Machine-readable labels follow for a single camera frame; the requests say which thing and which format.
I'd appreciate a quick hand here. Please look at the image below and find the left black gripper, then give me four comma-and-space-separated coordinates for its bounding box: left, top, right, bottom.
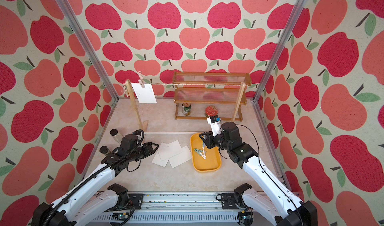
128, 140, 160, 162

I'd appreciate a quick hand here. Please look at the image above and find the white clothespin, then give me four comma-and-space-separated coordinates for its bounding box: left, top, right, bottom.
201, 149, 206, 159

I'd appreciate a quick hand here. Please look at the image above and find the wooden rack frame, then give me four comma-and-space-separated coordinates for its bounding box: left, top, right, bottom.
124, 78, 247, 134

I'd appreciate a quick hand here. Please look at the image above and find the white postcard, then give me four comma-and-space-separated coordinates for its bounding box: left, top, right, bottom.
158, 140, 182, 161
152, 152, 169, 168
169, 146, 192, 169
131, 83, 157, 104

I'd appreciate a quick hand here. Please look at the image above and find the teal clothespin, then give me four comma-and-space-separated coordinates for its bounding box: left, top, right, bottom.
194, 149, 201, 156

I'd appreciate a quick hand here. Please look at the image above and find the pink clothespin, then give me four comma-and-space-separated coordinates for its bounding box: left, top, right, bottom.
138, 71, 145, 88

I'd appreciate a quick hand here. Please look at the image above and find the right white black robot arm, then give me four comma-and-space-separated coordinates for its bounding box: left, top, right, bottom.
199, 122, 318, 226

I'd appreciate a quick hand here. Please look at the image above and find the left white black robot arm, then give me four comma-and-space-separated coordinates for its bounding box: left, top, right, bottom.
31, 130, 159, 226

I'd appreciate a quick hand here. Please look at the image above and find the clear glass jar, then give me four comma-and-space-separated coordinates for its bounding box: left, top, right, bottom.
110, 129, 123, 144

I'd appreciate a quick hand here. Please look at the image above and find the yellow plastic tray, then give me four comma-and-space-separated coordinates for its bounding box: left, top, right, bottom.
190, 133, 222, 173

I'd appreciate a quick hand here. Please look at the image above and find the dark spice jar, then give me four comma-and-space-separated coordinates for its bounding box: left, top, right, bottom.
99, 146, 111, 156

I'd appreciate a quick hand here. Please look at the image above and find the red round tin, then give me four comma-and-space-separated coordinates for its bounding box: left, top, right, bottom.
204, 106, 218, 118

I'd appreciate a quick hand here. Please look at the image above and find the green beverage can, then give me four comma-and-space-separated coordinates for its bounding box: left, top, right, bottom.
182, 103, 192, 116

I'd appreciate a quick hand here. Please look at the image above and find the wooden shelf with ribbed panels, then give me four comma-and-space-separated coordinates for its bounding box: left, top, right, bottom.
172, 72, 251, 122

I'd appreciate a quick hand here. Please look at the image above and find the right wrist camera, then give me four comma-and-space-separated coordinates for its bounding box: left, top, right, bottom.
207, 115, 222, 136

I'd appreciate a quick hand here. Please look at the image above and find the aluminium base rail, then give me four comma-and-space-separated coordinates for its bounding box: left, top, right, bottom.
89, 191, 310, 226

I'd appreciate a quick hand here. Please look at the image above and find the right aluminium corner post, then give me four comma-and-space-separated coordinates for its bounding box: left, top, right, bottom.
253, 0, 308, 103

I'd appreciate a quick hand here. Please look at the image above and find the aluminium corner post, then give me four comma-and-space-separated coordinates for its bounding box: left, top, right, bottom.
55, 0, 119, 102
253, 0, 308, 103

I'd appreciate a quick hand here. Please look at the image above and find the left aluminium corner post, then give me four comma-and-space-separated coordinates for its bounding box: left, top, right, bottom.
55, 0, 119, 102

